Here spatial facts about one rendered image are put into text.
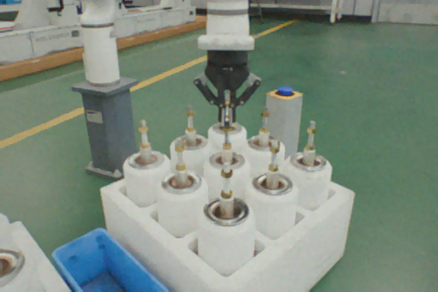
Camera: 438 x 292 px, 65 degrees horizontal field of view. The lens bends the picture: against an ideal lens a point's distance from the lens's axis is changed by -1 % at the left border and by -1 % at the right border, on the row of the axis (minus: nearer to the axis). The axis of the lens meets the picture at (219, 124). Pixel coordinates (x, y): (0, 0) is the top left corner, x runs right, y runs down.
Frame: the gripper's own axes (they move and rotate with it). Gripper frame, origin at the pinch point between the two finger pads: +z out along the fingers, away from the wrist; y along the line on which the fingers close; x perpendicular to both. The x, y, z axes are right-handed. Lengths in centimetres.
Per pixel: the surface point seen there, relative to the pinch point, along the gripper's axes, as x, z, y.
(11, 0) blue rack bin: -430, 5, 325
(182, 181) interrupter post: 9.8, 9.0, 7.6
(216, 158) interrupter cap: -0.4, 9.8, 2.1
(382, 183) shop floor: -33, 35, -48
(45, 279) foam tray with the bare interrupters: 26.2, 16.9, 26.3
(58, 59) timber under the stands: -179, 31, 132
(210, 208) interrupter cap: 16.6, 9.7, 2.0
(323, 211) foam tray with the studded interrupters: 6.1, 17.2, -19.3
